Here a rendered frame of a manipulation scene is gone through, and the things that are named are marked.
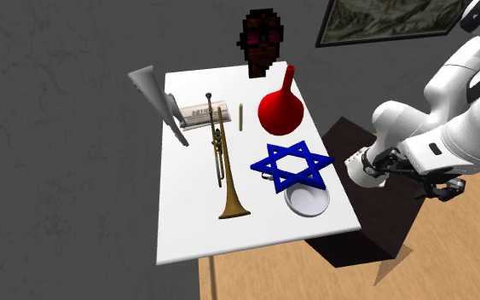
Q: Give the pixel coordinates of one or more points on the blue six-pointed star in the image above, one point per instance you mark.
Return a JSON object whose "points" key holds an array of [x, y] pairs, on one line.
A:
{"points": [[260, 166]]}

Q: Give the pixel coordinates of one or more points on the brass trumpet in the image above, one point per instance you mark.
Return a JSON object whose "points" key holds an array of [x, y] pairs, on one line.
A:
{"points": [[233, 205]]}

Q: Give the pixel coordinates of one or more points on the olive green stick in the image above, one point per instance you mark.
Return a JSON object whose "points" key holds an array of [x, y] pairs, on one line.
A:
{"points": [[241, 118]]}

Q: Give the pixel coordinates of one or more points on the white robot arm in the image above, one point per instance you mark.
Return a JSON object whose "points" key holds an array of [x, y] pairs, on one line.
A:
{"points": [[464, 133]]}

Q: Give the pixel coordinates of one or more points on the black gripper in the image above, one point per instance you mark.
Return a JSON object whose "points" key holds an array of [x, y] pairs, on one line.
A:
{"points": [[418, 173]]}

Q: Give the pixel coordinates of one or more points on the dark pixelated head figure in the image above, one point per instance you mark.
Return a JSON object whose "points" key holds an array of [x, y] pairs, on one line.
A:
{"points": [[260, 50]]}

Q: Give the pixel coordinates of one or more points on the white bowl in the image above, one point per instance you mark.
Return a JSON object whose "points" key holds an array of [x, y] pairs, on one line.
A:
{"points": [[306, 203]]}

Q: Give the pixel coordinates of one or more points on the grey horn-shaped instrument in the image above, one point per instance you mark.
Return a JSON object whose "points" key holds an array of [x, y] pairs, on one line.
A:
{"points": [[150, 85]]}

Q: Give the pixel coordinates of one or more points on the folded newspaper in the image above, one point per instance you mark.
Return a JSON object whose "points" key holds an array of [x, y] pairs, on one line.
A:
{"points": [[198, 114]]}

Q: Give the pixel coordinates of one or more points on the red round flask vase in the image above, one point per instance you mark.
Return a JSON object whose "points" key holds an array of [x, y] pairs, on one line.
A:
{"points": [[281, 112]]}

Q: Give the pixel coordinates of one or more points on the framed wall picture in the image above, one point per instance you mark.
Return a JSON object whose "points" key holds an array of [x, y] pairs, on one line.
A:
{"points": [[389, 16]]}

